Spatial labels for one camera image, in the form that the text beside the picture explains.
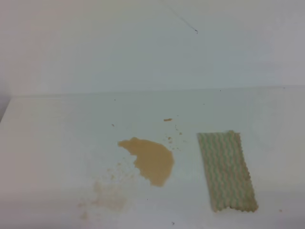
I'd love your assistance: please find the green striped rag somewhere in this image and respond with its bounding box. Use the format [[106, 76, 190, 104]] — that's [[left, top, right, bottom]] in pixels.
[[197, 130, 258, 212]]

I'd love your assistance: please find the brown coffee stain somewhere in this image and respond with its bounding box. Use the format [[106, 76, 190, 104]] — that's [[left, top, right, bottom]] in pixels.
[[118, 137, 174, 187]]

